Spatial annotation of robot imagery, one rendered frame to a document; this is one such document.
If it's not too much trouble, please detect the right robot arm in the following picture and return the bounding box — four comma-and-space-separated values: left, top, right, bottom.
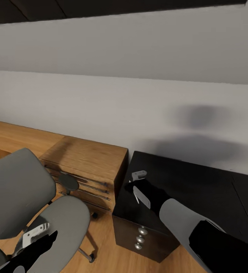
124, 170, 248, 273

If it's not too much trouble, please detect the swivel chair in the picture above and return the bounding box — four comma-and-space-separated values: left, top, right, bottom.
0, 148, 98, 273

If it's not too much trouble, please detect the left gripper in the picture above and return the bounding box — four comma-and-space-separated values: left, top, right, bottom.
17, 231, 58, 265

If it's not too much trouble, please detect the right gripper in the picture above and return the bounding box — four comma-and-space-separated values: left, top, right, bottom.
124, 181, 136, 193

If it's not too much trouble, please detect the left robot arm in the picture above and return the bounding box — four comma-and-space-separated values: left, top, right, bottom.
0, 222, 58, 273

